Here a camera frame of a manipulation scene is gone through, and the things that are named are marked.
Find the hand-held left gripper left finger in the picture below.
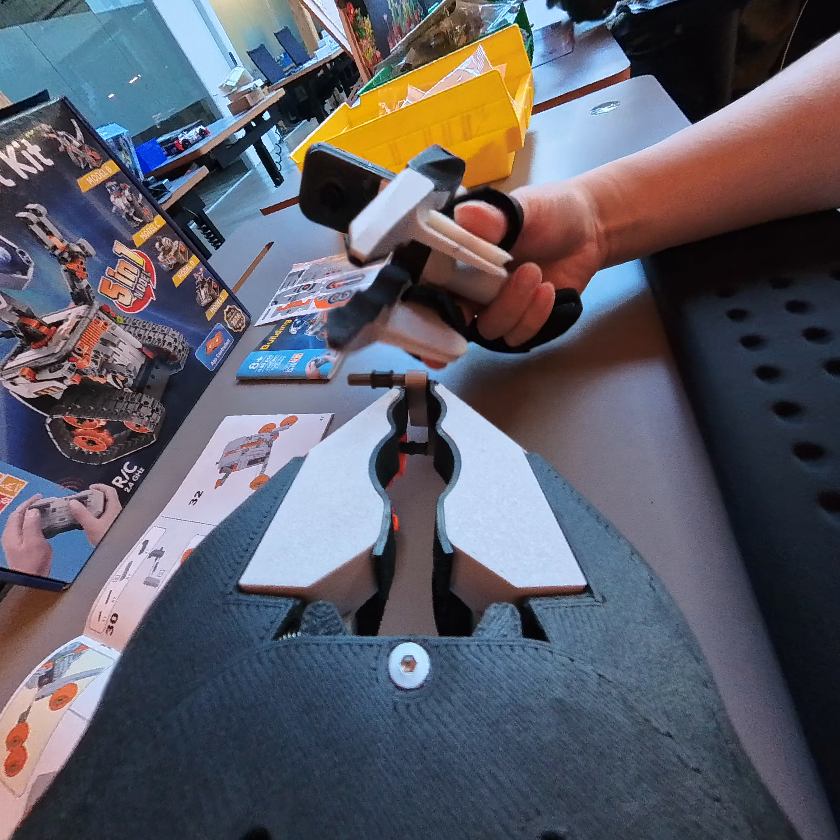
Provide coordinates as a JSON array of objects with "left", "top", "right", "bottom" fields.
[{"left": 238, "top": 386, "right": 404, "bottom": 636}]

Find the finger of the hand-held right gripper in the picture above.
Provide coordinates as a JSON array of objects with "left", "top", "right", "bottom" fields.
[
  {"left": 346, "top": 167, "right": 438, "bottom": 263},
  {"left": 386, "top": 303, "right": 468, "bottom": 370}
]

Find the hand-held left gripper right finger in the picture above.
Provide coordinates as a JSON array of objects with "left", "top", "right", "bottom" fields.
[{"left": 430, "top": 382, "right": 588, "bottom": 636}]

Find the grey toy beam with gears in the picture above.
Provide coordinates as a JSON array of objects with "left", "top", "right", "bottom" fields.
[{"left": 392, "top": 369, "right": 439, "bottom": 534}]

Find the person's right forearm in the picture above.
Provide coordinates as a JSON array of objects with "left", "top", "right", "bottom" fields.
[{"left": 584, "top": 29, "right": 840, "bottom": 263}]

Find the long background desk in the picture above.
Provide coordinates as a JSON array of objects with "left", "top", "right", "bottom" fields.
[{"left": 141, "top": 88, "right": 286, "bottom": 198}]

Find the person's right hand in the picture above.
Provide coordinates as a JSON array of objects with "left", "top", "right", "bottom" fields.
[{"left": 453, "top": 174, "right": 609, "bottom": 349}]

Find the yellow storage bin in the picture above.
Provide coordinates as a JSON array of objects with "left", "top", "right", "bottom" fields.
[{"left": 290, "top": 25, "right": 534, "bottom": 189}]

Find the toy sticker sheet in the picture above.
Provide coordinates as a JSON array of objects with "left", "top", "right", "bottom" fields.
[{"left": 255, "top": 257, "right": 368, "bottom": 327}]

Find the open white instruction manual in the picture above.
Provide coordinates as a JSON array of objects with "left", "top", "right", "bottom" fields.
[{"left": 0, "top": 412, "right": 336, "bottom": 798}]

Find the small cardboard box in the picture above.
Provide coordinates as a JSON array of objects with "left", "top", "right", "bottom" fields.
[{"left": 223, "top": 66, "right": 266, "bottom": 114}]

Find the red white toy car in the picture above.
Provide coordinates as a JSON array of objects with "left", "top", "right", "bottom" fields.
[{"left": 161, "top": 121, "right": 212, "bottom": 157}]

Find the blue instruction booklet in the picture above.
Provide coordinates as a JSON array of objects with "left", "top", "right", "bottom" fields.
[{"left": 236, "top": 318, "right": 339, "bottom": 382}]

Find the clear plastic parts bag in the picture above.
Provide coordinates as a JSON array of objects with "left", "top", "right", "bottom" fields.
[{"left": 377, "top": 45, "right": 506, "bottom": 106}]

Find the dark flower-print toy box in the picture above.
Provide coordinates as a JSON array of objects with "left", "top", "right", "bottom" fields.
[{"left": 335, "top": 0, "right": 395, "bottom": 63}]

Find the grey laptop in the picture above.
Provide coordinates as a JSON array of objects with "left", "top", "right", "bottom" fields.
[{"left": 525, "top": 74, "right": 693, "bottom": 191}]

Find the small blue toy box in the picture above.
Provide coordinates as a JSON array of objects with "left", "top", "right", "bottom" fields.
[{"left": 98, "top": 126, "right": 142, "bottom": 179}]

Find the blue robot kit box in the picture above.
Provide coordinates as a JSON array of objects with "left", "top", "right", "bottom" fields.
[{"left": 0, "top": 97, "right": 252, "bottom": 592}]

